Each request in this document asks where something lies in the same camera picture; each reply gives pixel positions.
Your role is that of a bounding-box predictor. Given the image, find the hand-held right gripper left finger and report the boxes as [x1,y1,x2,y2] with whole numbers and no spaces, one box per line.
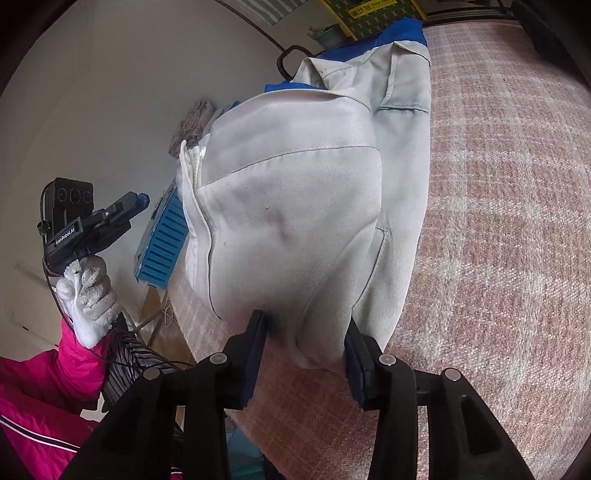
[60,309,269,480]

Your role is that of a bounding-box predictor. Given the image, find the black metal clothes rack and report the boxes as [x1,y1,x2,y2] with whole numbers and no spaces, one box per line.
[217,0,527,81]

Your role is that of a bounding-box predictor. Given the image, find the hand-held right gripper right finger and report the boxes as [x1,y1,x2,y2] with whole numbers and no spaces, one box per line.
[344,318,539,480]

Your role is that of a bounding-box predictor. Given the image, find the small potted plant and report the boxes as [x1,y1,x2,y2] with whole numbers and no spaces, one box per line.
[307,24,347,48]

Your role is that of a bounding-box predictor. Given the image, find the dark striped cloth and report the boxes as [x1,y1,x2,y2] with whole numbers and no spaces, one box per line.
[102,316,188,414]

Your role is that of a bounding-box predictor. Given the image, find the yellow patterned box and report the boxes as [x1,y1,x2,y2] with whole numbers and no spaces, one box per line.
[321,0,428,40]

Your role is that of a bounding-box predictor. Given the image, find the white and blue jacket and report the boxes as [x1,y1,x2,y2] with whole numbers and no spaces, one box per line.
[178,18,432,370]

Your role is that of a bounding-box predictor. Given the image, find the blue slatted crate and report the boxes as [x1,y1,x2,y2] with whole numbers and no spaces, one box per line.
[135,182,189,284]

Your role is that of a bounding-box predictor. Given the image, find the person's left hand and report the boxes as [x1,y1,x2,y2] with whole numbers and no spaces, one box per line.
[53,253,122,349]

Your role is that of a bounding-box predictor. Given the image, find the person's pink jacket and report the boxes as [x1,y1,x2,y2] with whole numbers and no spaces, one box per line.
[0,392,100,480]

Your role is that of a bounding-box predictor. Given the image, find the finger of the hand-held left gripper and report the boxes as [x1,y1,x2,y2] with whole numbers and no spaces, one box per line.
[87,216,134,254]
[95,191,151,228]

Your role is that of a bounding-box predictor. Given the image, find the green striped wall hanging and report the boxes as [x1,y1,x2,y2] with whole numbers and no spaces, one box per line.
[235,0,301,24]

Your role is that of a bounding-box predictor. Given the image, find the floral cloth bundle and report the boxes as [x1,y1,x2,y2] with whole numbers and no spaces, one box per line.
[168,98,218,158]

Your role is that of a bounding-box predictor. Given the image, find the person's left forearm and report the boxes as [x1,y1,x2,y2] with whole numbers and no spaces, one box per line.
[0,318,110,418]

